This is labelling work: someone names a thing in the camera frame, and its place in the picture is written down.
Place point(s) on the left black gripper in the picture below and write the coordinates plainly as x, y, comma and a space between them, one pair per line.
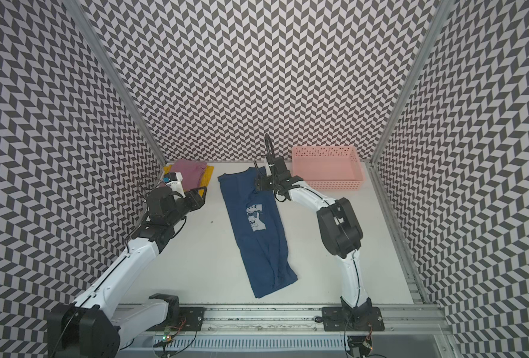
195, 198

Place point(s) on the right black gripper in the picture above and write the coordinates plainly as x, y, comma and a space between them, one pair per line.
261, 182

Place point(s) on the blue mickey t-shirt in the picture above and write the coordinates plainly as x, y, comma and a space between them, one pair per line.
258, 231

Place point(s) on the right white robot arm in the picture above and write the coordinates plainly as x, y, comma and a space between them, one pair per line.
340, 230

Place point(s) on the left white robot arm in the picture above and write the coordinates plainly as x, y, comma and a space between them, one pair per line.
93, 325

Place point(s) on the folded pink t-shirt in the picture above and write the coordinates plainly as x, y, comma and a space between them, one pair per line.
191, 171

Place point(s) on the folded yellow t-shirt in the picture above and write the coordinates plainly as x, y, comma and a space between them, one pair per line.
206, 177

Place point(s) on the pink plastic basket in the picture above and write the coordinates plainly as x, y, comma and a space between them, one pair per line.
328, 168

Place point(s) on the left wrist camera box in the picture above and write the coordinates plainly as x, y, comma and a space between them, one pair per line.
173, 180

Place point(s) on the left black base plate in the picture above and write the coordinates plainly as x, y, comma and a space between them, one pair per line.
189, 319

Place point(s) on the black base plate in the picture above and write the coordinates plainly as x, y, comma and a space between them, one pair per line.
338, 319
189, 319

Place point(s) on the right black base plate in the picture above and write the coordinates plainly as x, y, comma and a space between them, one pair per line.
338, 319

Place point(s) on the aluminium front rail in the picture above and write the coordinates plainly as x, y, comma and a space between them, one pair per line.
284, 327

